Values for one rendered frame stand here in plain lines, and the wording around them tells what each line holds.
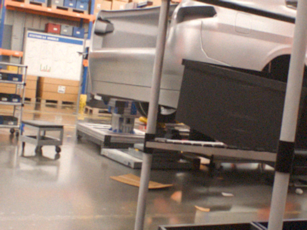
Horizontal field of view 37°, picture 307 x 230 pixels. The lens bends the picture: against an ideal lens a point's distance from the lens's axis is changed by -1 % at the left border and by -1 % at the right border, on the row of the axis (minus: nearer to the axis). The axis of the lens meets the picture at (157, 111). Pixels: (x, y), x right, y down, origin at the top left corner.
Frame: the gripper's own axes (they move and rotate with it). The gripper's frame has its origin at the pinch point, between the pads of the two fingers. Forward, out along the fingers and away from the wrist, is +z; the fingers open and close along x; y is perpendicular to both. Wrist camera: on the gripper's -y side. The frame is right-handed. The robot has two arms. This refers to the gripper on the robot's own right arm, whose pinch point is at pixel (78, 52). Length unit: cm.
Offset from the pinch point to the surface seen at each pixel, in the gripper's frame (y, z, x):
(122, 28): -41, 20, -110
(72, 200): 91, 127, -240
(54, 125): 85, 44, -49
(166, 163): 98, -48, -149
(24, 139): 109, 69, -27
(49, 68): 87, -225, 497
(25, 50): 53, -165, 517
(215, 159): 85, -99, -175
